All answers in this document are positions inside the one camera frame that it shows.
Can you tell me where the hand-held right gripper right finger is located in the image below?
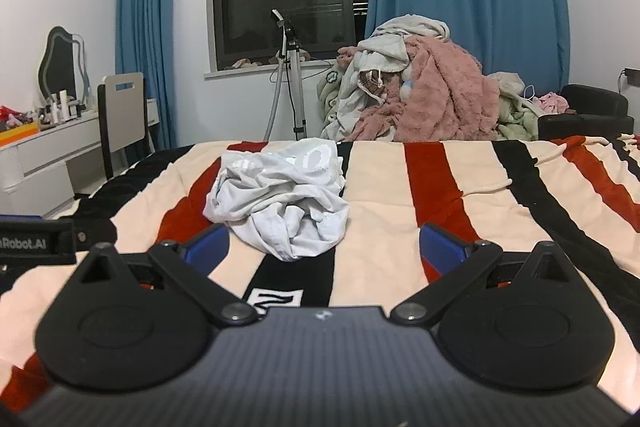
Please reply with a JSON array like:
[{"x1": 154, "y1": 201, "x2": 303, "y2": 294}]
[{"x1": 390, "y1": 223, "x2": 576, "y2": 328}]

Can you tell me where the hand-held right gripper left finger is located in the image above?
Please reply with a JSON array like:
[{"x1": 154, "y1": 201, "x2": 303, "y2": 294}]
[{"x1": 70, "y1": 223, "x2": 261, "y2": 328}]

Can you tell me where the white T-shirt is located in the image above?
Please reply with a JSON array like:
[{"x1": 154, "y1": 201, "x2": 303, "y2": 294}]
[{"x1": 202, "y1": 138, "x2": 350, "y2": 263}]

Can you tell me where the striped fleece blanket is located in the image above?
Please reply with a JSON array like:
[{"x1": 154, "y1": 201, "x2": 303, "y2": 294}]
[{"x1": 0, "y1": 134, "x2": 640, "y2": 408}]

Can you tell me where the white dressing table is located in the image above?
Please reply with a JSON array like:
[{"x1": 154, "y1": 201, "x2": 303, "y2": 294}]
[{"x1": 0, "y1": 109, "x2": 108, "y2": 220}]

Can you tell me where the orange box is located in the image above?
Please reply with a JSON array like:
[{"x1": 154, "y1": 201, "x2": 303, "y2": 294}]
[{"x1": 0, "y1": 124, "x2": 40, "y2": 146}]

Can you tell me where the red patterned clutter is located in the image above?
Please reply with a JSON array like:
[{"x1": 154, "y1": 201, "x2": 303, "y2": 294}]
[{"x1": 0, "y1": 104, "x2": 37, "y2": 130}]

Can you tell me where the row of cosmetic bottles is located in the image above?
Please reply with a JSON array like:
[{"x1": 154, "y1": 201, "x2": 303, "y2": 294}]
[{"x1": 37, "y1": 89, "x2": 83, "y2": 125}]

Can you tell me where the white backed chair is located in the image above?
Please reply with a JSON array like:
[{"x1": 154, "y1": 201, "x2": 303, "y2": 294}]
[{"x1": 96, "y1": 72, "x2": 161, "y2": 180}]

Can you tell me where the pale green fleece garment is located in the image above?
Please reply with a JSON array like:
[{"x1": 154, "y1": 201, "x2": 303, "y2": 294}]
[{"x1": 487, "y1": 72, "x2": 542, "y2": 140}]

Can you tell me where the pink fleece garment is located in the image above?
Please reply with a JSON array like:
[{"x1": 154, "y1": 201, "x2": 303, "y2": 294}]
[{"x1": 337, "y1": 36, "x2": 501, "y2": 142}]

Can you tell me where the wavy mirror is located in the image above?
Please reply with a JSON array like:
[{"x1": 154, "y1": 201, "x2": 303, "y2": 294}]
[{"x1": 39, "y1": 26, "x2": 91, "y2": 105}]

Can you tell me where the silver tripod stand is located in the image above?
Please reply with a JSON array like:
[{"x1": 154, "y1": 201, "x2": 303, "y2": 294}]
[{"x1": 270, "y1": 9, "x2": 308, "y2": 142}]

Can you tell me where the small pink garment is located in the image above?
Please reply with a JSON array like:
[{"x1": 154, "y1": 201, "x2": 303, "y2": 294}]
[{"x1": 535, "y1": 92, "x2": 571, "y2": 115}]

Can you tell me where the pale green patch blanket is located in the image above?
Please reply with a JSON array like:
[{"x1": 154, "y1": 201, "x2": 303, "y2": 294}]
[{"x1": 317, "y1": 66, "x2": 352, "y2": 140}]

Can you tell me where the grey hoodie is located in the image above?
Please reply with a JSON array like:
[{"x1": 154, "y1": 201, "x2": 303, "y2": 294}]
[{"x1": 336, "y1": 14, "x2": 451, "y2": 142}]

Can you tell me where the black armchair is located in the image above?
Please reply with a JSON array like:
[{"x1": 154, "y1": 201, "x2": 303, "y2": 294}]
[{"x1": 537, "y1": 83, "x2": 636, "y2": 142}]

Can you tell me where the grey flexible hose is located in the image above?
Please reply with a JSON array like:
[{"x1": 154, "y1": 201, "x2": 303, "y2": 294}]
[{"x1": 264, "y1": 59, "x2": 288, "y2": 142}]

